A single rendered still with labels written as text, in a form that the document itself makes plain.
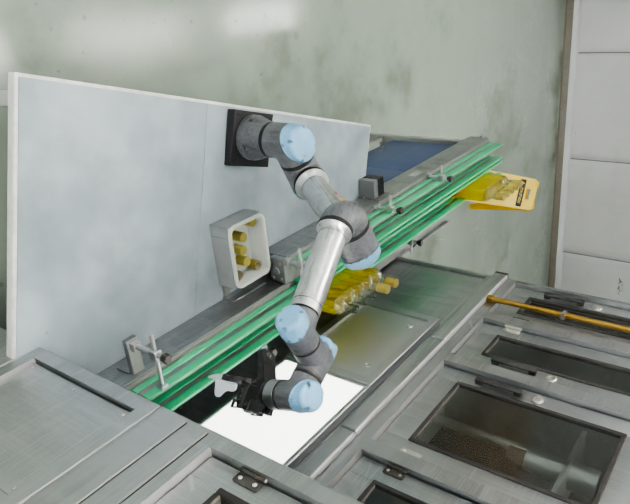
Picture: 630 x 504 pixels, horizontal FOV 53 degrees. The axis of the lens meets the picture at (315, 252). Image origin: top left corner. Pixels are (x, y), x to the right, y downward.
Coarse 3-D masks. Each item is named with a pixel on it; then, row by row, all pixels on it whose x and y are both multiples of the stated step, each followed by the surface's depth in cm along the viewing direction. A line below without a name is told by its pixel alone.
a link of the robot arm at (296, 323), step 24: (336, 216) 160; (360, 216) 166; (336, 240) 157; (312, 264) 152; (336, 264) 156; (312, 288) 148; (288, 312) 142; (312, 312) 144; (288, 336) 140; (312, 336) 143
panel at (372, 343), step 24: (360, 312) 236; (384, 312) 235; (408, 312) 232; (336, 336) 222; (360, 336) 221; (384, 336) 219; (408, 336) 218; (288, 360) 210; (336, 360) 208; (360, 360) 207; (384, 360) 206; (360, 384) 194
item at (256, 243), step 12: (252, 216) 208; (240, 228) 214; (252, 228) 216; (264, 228) 214; (228, 240) 202; (252, 240) 218; (264, 240) 215; (252, 252) 221; (264, 252) 218; (264, 264) 220; (252, 276) 215
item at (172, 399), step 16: (448, 208) 304; (416, 224) 288; (432, 224) 289; (400, 240) 273; (384, 256) 259; (272, 320) 218; (256, 336) 209; (272, 336) 208; (224, 352) 201; (240, 352) 200; (208, 368) 193; (224, 368) 193; (192, 384) 187; (208, 384) 186; (160, 400) 180; (176, 400) 180
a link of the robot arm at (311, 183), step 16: (288, 176) 204; (304, 176) 199; (320, 176) 200; (304, 192) 198; (320, 192) 192; (320, 208) 188; (368, 224) 170; (352, 240) 168; (368, 240) 171; (352, 256) 172; (368, 256) 173
